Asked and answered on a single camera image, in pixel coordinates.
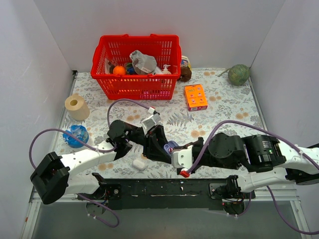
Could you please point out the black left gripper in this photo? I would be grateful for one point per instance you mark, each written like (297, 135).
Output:
(150, 143)

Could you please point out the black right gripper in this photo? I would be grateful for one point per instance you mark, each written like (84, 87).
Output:
(195, 153)

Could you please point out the lavender earbud charging case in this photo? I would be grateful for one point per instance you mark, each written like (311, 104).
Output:
(170, 144)

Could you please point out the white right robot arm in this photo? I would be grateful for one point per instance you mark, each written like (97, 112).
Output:
(268, 159)

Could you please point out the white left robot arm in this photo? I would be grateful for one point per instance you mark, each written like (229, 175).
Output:
(56, 175)

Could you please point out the white earbud charging case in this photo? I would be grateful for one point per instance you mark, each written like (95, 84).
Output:
(139, 165)

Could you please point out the floral patterned table mat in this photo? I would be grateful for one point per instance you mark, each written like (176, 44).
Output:
(225, 102)

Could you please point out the orange snack box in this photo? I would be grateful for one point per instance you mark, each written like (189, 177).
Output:
(195, 97)

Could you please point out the white pump bottle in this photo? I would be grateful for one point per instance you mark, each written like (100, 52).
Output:
(166, 70)

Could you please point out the blue wrapped tissue roll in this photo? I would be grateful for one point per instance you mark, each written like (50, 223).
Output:
(78, 131)

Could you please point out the brown jar with label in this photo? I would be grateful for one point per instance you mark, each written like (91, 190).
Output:
(185, 69)

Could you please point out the dark green toy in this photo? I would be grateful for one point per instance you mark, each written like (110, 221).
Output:
(129, 69)

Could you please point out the grey crumpled bag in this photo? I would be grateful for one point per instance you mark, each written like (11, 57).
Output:
(143, 64)

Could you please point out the red plastic shopping basket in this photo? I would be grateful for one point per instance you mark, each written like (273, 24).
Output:
(117, 48)

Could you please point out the orange fruit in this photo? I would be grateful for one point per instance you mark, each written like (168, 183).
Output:
(119, 70)

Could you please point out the beige paper roll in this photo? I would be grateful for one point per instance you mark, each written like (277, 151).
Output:
(77, 107)

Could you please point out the green melon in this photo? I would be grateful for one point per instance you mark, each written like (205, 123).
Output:
(237, 75)

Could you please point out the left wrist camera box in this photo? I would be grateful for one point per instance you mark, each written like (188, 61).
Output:
(150, 121)

